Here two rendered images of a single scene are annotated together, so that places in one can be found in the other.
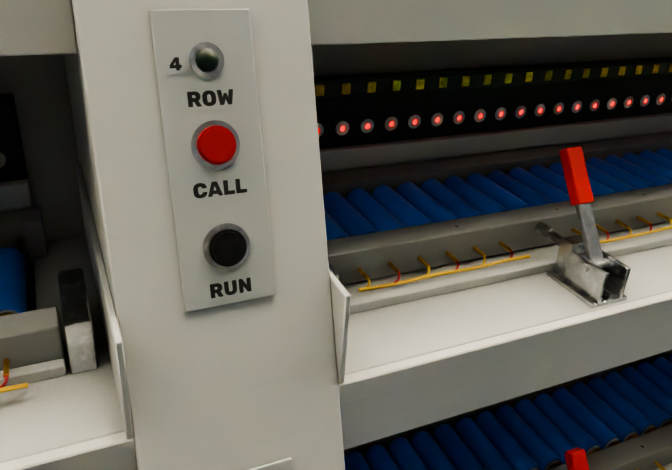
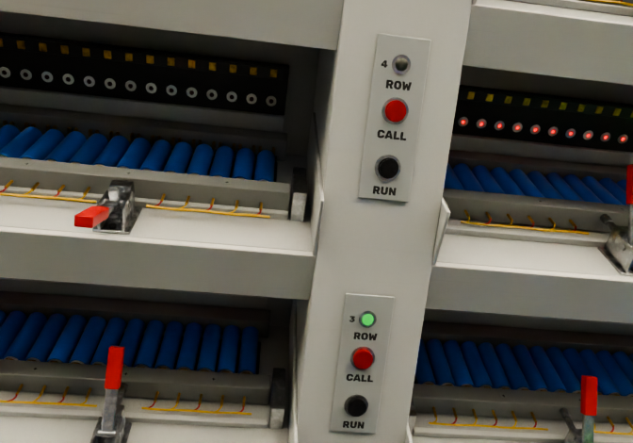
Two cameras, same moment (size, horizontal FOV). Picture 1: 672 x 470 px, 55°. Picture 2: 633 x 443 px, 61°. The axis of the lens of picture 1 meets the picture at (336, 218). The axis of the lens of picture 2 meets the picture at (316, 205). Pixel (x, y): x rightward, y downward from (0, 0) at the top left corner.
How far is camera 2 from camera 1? 0.14 m
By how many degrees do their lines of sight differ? 17
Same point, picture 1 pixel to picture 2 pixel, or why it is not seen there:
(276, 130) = (430, 109)
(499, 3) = (595, 57)
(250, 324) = (390, 214)
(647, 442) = not seen: outside the picture
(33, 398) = (270, 225)
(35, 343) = (277, 198)
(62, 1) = (335, 23)
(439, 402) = (494, 300)
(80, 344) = (299, 205)
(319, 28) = (470, 56)
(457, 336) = (515, 263)
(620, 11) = not seen: outside the picture
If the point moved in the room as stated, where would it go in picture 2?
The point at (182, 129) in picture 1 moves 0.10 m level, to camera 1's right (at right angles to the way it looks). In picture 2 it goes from (380, 99) to (521, 113)
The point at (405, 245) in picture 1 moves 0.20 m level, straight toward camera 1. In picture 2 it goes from (499, 204) to (462, 246)
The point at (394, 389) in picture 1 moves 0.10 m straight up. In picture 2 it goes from (465, 280) to (485, 159)
